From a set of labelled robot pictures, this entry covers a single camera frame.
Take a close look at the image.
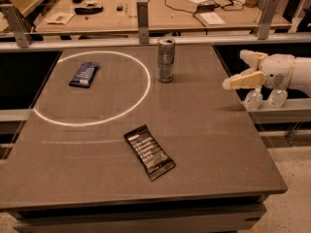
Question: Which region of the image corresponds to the wooden background desk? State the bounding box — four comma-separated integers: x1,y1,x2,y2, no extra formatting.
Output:
33,0,293,36

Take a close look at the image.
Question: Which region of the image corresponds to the clear sanitizer bottle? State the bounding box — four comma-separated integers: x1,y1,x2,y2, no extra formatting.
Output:
267,89,288,108
244,86,262,111

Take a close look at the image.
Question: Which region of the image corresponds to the blue rxbar wrapper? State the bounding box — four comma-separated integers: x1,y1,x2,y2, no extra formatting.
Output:
69,62,100,88

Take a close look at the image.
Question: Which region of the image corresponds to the left metal bracket post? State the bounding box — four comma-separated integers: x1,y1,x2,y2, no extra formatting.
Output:
0,4,32,48

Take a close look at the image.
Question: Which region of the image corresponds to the right metal bracket post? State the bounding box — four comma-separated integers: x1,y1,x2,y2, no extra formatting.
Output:
255,0,279,40

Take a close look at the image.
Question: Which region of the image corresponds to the clear sanitizer bottle left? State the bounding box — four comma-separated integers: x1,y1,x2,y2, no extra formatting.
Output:
244,86,262,111

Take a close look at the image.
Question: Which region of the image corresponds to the black power adapter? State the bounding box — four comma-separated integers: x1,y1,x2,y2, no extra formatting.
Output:
196,3,216,14

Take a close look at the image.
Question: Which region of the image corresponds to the beige paper packet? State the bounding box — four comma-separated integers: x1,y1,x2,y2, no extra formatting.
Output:
45,12,74,25

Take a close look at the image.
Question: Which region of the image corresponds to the metal bracket post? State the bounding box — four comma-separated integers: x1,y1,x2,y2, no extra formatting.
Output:
136,1,149,44
0,4,32,48
255,0,279,40

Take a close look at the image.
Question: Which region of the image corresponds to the white paper card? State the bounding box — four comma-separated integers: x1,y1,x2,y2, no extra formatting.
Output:
200,12,225,25

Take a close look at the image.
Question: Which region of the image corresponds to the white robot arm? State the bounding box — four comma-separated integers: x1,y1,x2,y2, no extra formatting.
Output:
223,50,311,96

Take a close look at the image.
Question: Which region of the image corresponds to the middle metal bracket post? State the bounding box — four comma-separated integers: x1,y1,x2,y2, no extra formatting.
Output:
136,1,149,44

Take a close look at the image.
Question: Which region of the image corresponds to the black rxbar chocolate wrapper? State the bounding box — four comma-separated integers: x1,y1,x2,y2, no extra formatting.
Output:
123,125,176,181

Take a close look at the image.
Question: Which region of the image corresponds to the black flat device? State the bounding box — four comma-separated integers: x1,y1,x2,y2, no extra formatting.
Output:
74,7,104,15

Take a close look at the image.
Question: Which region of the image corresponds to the clear sanitizer bottle right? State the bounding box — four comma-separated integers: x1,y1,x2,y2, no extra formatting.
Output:
267,89,288,108

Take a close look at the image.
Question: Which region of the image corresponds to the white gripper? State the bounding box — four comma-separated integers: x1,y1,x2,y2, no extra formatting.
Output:
223,50,294,90

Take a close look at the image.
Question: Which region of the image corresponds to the black cable on desk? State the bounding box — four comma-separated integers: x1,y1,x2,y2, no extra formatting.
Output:
163,0,245,28

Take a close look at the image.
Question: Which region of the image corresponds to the silver redbull can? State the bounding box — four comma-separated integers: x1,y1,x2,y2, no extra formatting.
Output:
156,37,175,83

